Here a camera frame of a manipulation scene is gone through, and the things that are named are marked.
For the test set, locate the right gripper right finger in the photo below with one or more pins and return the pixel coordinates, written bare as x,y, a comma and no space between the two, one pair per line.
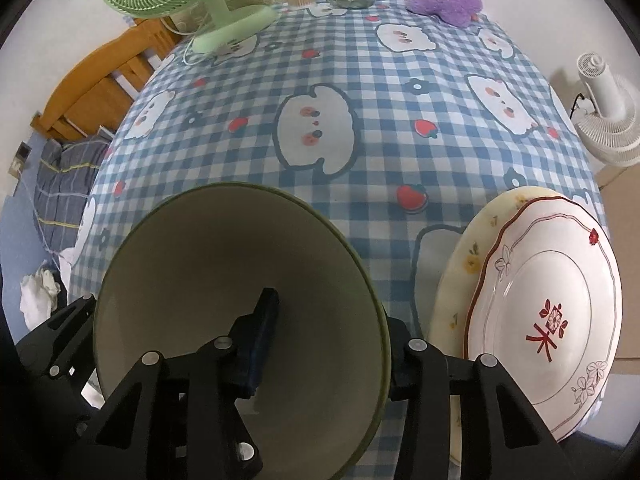
502,435

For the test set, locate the white red-pattern plate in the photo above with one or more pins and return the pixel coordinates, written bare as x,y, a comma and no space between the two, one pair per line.
548,307

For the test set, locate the blue floral bowl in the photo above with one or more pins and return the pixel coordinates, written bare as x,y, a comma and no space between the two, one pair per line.
200,260

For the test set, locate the blue checkered tablecloth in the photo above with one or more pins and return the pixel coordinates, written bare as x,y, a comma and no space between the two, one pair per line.
386,122

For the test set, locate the crumpled white tissue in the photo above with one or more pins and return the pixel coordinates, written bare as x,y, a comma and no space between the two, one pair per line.
39,297

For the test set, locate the white clip fan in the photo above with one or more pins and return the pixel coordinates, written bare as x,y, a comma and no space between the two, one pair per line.
611,132

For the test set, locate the dark plaid pillow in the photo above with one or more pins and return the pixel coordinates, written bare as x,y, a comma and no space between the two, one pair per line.
65,177

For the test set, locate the wall power socket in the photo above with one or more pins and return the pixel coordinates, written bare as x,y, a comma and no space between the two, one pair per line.
19,160

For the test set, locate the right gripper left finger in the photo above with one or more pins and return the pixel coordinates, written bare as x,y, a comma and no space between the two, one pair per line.
176,418

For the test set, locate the large cream floral plate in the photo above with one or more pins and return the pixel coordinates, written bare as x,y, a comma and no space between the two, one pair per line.
449,264

